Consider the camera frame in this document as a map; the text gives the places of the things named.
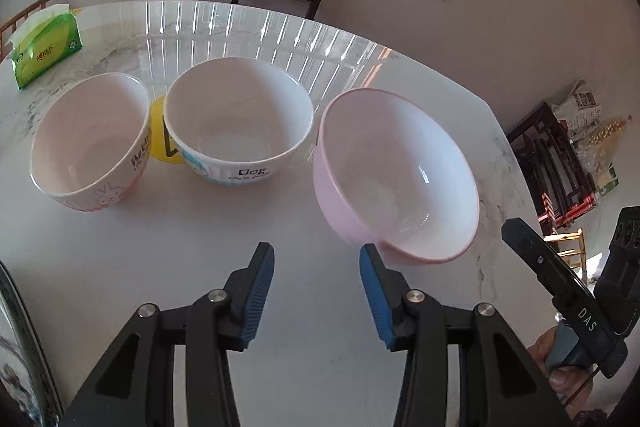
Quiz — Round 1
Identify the dark wooden shelf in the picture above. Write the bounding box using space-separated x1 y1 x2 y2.
505 102 599 226

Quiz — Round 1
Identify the yellow round warning sticker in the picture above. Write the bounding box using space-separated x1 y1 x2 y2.
149 97 187 164

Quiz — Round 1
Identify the large pink bowl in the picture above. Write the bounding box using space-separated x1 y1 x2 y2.
312 88 481 267

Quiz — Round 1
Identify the printed paper bag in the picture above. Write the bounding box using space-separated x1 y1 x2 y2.
550 79 602 140

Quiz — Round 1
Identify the large blue patterned plate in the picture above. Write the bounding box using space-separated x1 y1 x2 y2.
0 259 63 427

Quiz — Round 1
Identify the white cartoon dog bowl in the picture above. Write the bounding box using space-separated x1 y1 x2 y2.
162 58 315 184

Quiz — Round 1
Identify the person's right hand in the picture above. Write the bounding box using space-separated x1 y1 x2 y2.
527 326 597 403

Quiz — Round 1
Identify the small light wooden stool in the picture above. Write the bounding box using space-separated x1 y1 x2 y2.
542 227 587 279

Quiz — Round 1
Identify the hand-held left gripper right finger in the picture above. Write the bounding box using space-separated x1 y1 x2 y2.
359 243 571 427

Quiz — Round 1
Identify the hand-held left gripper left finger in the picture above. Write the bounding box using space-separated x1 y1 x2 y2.
60 242 276 427

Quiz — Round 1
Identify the green tissue pack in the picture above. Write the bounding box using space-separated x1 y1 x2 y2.
9 5 83 90

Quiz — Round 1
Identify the golden packaged item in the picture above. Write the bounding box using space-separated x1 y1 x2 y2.
584 116 632 198

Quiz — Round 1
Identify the pink ribbed rabbit bowl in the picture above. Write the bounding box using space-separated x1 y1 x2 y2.
30 73 153 214

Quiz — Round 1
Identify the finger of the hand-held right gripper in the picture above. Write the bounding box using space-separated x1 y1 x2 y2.
501 217 596 308

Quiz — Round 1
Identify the light wooden chair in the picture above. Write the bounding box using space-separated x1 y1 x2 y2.
0 0 52 40

